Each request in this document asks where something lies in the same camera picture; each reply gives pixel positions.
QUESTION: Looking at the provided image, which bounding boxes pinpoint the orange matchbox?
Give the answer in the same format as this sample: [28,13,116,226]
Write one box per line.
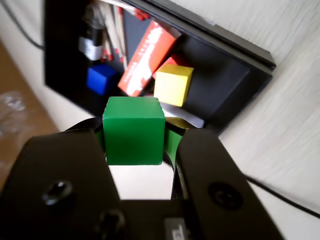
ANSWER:
[117,19,183,98]

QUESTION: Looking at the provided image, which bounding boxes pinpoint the green wooden cube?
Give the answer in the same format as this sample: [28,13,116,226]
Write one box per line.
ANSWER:
[102,96,166,166]

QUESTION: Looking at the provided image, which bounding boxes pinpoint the black and silver lighter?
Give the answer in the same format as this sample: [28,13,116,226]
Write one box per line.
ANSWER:
[78,14,105,61]

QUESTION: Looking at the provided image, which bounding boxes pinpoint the black cardboard box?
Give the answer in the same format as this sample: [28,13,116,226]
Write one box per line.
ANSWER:
[43,0,275,137]

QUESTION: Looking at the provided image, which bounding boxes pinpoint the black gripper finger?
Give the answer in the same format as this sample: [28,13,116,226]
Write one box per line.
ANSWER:
[0,116,125,240]
[163,116,286,240]

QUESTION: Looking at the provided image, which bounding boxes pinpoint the black box lid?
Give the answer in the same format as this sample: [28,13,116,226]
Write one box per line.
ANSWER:
[124,0,277,137]

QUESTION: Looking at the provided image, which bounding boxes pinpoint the blue wooden cube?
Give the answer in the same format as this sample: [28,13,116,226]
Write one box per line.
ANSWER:
[86,64,118,96]

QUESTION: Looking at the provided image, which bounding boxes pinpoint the red wooden cube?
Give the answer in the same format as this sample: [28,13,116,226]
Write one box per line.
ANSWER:
[152,53,191,77]

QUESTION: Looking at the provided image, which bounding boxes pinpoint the small white box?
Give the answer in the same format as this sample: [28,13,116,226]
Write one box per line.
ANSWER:
[159,101,205,129]

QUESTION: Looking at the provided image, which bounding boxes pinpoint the yellow wooden cube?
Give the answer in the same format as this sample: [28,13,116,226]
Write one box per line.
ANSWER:
[153,63,195,108]

